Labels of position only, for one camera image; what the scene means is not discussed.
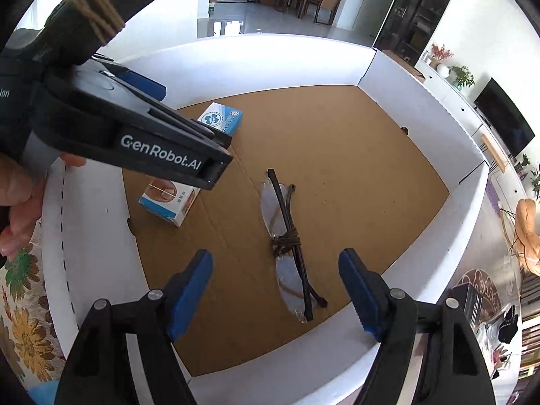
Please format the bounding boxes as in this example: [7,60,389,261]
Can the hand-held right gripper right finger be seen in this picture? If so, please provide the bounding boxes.
[338,248,496,405]

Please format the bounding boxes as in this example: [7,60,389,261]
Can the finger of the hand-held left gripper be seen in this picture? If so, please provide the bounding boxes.
[95,60,168,103]

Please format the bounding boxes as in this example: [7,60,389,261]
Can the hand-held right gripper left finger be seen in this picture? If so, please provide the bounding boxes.
[55,249,214,405]

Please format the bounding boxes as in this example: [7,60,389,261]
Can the dark item with brown string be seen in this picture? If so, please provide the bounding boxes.
[12,0,231,68]

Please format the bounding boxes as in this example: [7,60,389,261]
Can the glasses with brown string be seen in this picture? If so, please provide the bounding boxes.
[259,169,329,325]

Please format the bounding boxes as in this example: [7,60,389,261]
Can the black printed box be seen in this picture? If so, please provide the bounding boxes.
[451,285,484,334]

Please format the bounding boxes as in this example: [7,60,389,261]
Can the black cloth bundle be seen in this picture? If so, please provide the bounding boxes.
[498,304,519,342]

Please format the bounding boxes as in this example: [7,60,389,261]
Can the large white cardboard box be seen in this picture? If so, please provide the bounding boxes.
[40,34,492,405]

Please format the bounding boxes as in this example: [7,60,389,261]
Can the person's left hand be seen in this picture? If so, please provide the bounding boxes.
[0,152,87,258]

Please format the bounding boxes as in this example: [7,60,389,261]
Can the white medicine box toenail picture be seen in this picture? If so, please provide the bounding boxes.
[138,177,201,228]

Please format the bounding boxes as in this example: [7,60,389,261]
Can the blue white medicine box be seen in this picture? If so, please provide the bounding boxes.
[197,102,244,138]

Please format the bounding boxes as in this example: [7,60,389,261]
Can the floral cloth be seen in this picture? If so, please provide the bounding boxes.
[0,240,68,391]

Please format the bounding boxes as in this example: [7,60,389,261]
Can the blue fabric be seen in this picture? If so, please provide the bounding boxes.
[29,382,60,405]

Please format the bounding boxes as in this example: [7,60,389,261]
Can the orange rocking chair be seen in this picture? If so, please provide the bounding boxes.
[508,198,540,277]

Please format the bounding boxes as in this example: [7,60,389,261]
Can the wooden bench with metal legs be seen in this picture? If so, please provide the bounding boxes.
[480,133,507,173]

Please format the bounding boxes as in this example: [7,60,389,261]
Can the white television cabinet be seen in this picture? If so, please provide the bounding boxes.
[415,59,540,203]

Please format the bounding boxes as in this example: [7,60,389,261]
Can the black flat television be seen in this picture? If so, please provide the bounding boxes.
[473,78,536,159]

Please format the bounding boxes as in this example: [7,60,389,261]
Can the brown cardboard box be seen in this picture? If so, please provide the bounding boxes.
[382,50,427,83]

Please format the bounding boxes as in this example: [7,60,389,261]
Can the green potted plant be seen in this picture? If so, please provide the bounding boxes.
[449,65,475,90]

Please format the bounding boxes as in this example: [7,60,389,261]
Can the red flower arrangement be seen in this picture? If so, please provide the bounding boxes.
[430,44,454,68]

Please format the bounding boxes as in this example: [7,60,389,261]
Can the dark glass display cabinet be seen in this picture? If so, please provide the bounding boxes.
[373,0,465,68]

